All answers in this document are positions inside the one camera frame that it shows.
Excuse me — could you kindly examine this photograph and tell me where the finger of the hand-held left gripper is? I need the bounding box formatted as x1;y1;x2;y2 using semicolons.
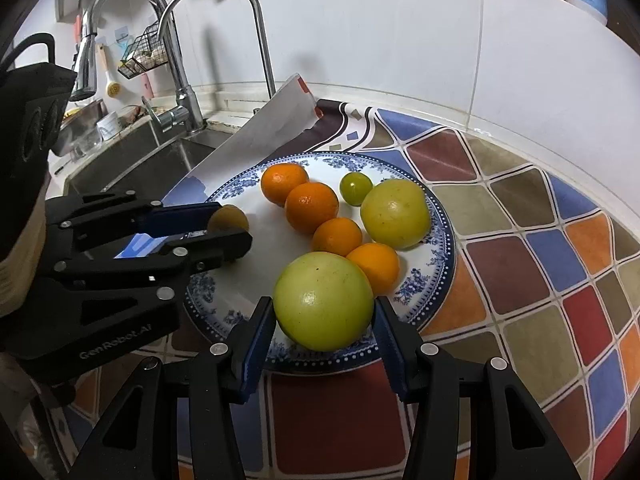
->
45;191;224;250
52;229;253;307

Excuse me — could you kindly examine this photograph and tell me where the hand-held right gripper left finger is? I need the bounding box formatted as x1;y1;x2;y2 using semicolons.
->
67;296;277;480

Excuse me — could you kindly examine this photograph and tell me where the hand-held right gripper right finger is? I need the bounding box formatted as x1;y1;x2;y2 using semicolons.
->
375;296;582;480

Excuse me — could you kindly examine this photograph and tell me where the brownish green plum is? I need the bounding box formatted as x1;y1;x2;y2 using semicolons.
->
207;204;250;234

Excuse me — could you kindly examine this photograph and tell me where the blue and white plate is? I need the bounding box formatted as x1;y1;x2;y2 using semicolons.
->
182;151;457;375

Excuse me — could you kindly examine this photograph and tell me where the large green apple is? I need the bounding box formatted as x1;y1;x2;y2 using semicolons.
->
273;252;376;352

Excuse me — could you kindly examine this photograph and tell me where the large orange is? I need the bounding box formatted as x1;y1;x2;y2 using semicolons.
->
346;242;401;297

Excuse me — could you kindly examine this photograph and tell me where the orange with stem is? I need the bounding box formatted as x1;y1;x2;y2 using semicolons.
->
285;181;340;235

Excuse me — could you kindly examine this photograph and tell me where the round orange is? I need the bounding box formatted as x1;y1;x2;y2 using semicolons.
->
312;217;364;257

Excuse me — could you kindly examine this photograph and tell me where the small green plum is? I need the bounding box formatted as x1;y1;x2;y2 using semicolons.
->
340;172;373;206

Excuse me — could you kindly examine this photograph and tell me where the steel bowl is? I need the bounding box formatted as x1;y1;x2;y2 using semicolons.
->
51;99;107;157

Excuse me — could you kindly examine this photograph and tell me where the clear glass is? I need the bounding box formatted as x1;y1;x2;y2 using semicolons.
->
74;125;101;157

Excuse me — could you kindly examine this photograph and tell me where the steel sink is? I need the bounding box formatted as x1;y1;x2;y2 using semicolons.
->
64;119;223;197

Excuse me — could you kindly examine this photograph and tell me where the chrome pull-down faucet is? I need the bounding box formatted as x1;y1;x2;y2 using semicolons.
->
69;0;168;102

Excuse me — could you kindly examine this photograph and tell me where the small orange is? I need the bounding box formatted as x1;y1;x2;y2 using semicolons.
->
261;162;309;207

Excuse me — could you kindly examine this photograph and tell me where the colourful checked tablecloth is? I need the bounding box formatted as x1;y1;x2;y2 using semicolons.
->
30;74;640;480

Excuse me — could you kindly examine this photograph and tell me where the yellow-green apple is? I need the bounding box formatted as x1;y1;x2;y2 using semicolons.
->
360;178;432;250

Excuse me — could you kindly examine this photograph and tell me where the white-handled yellow brush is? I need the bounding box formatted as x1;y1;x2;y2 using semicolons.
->
96;44;122;99

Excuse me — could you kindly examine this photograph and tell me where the black wire basket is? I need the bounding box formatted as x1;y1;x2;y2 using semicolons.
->
118;25;169;79

